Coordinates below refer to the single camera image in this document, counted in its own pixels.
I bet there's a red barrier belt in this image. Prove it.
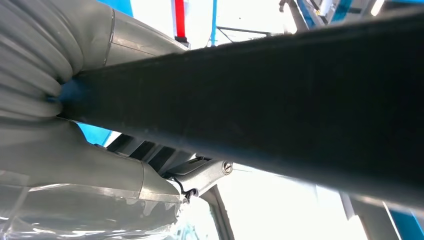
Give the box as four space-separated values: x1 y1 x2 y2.
173 0 187 39

